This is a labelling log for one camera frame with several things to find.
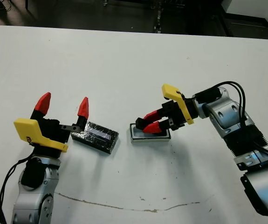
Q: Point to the white cabinet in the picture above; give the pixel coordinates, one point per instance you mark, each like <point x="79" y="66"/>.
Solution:
<point x="252" y="7"/>

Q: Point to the camera box base white inside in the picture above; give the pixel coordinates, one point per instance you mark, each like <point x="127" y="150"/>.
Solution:
<point x="147" y="139"/>

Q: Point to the black chair legs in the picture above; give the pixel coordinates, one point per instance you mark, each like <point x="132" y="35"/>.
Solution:
<point x="26" y="4"/>

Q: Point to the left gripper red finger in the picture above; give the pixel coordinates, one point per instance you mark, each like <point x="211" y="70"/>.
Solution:
<point x="43" y="103"/>
<point x="83" y="109"/>

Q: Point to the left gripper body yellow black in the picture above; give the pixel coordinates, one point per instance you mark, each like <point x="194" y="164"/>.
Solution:
<point x="50" y="130"/>

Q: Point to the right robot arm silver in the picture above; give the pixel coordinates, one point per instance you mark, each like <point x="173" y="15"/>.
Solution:
<point x="229" y="109"/>

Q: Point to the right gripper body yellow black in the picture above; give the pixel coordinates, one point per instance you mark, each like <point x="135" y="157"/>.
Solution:
<point x="178" y="112"/>

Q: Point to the black box lid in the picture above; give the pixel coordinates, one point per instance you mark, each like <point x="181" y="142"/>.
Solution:
<point x="96" y="140"/>

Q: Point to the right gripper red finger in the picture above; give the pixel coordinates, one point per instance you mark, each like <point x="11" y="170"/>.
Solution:
<point x="153" y="128"/>
<point x="153" y="115"/>

